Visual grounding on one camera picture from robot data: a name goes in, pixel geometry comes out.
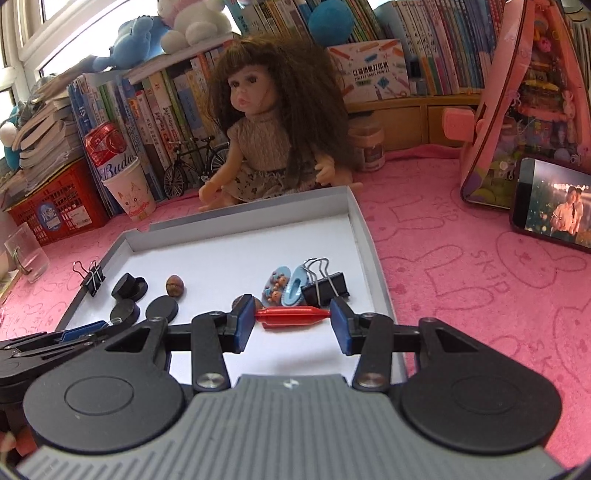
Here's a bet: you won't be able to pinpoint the large blue white plush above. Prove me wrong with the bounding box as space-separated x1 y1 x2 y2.
308 0 356 47

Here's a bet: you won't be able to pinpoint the large black binder clip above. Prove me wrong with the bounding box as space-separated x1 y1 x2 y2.
300 257 348 305

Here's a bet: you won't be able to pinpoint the small lidded jar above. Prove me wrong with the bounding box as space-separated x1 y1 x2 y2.
347 117 386 172

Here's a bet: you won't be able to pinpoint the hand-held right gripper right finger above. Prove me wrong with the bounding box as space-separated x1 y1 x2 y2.
329 296 497 393

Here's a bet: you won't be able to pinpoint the red beer can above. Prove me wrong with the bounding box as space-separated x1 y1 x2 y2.
83 121 137 178

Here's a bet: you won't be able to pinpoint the clear glass cup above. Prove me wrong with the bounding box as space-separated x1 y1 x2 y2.
4 222 51 283

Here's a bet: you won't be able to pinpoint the brown-haired doll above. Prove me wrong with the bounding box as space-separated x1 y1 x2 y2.
198 37 365 213

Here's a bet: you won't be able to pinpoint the wooden drawer organizer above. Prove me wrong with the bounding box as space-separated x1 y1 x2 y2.
344 92 483 153

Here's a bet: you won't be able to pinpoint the blue shark plush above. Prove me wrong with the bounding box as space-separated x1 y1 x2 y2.
92 16 171 72

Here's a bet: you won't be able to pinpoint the pink rabbit print tablecloth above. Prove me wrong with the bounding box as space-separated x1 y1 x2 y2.
0 143 591 462

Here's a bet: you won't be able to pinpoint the pink house-shaped toy bag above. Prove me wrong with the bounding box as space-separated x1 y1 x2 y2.
459 0 591 210

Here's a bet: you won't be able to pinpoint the miniature black bicycle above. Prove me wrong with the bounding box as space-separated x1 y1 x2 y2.
163 134 230 199

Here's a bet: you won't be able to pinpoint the grey cardboard box tray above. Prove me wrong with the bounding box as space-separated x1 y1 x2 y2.
53 185 409 384

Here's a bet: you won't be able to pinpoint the blue hair clip brown bears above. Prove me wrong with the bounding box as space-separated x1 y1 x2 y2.
262 265 293 306

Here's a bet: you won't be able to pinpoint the white carton pencil print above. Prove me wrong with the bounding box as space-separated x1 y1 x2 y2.
325 39 411 104

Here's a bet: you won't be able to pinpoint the black smartphone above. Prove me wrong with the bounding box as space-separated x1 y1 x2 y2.
509 157 591 254

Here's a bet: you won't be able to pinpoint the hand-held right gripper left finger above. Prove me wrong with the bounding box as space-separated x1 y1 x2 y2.
99 300 256 393

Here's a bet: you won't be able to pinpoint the small black binder clip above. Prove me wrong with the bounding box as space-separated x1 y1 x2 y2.
71 261 107 297

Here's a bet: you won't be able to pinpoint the stack of lying books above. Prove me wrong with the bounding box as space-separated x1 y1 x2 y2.
0 76 86 197

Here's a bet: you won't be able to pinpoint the row of upright books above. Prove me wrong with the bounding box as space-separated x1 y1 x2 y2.
67 0 509 217

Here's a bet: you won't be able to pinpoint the small blue plush toy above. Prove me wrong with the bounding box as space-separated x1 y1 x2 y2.
0 104 24 169

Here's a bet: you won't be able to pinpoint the white paper cup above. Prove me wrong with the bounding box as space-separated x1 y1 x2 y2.
102 157 158 222

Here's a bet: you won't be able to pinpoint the white pink rabbit plush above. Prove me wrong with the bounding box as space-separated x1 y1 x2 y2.
157 0 234 52

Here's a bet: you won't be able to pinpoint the red plastic basket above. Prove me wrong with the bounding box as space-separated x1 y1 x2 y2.
4 157 109 247

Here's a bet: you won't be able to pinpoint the pile of paper sheets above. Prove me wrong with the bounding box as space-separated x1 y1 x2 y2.
0 268 21 305

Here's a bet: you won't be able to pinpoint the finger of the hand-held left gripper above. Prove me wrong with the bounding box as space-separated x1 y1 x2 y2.
0 322 112 356
0 333 109 377

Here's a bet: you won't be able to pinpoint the red plastic clip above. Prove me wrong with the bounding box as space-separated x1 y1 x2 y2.
255 306 332 330

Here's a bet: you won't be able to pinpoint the light blue hair clip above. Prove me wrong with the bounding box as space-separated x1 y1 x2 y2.
281 265 309 306

